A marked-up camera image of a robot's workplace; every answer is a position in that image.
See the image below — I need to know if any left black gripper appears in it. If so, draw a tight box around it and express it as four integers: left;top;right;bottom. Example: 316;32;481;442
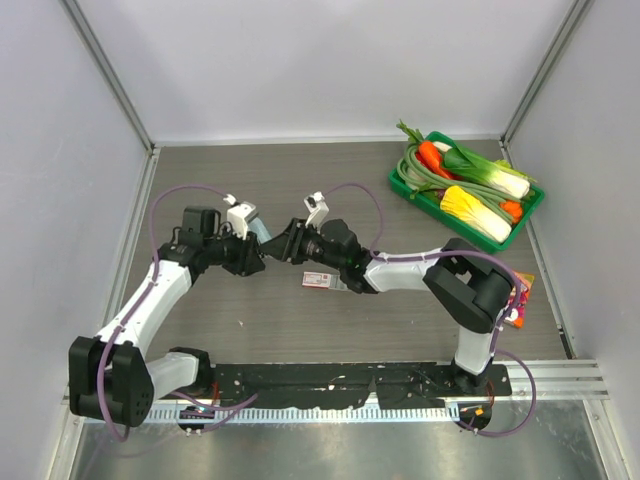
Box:
203;224;265;276

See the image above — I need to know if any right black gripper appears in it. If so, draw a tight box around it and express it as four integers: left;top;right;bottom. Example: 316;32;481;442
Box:
259;219;345;272

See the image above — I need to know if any light blue stapler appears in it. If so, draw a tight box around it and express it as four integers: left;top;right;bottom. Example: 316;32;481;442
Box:
248;215;272;244

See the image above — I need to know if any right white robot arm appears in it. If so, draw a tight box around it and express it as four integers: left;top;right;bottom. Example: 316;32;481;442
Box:
261;219;521;395

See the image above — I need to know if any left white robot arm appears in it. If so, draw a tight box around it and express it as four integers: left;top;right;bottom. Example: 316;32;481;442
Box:
68;202;267;427

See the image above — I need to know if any red white staple box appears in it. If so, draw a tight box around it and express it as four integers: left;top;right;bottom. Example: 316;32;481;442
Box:
302;271;348;291

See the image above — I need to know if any green long beans toy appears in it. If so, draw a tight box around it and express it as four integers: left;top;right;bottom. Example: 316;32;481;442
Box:
396;120;516;225

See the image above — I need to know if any yellow napa cabbage toy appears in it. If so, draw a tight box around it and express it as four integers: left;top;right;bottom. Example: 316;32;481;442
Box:
440;186;511;243

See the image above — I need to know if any bok choy toy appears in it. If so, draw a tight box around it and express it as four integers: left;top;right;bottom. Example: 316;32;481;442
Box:
443;146;531;199

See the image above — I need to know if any small orange carrot toy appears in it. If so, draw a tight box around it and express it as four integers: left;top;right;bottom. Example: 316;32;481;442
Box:
500;200;524;225

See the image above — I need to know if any colourful snack packet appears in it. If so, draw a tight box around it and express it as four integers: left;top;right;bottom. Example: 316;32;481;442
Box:
504;271;535;329

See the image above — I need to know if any green plastic basket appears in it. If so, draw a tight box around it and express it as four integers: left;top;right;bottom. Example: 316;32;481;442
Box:
388;130;546;254

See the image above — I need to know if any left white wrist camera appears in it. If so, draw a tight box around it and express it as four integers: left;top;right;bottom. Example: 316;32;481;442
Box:
223;194;258;240

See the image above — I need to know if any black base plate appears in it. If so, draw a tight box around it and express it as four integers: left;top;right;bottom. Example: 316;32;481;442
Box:
179;362;512;410

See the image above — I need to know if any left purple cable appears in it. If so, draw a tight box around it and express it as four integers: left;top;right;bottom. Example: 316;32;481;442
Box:
97;185;236;442

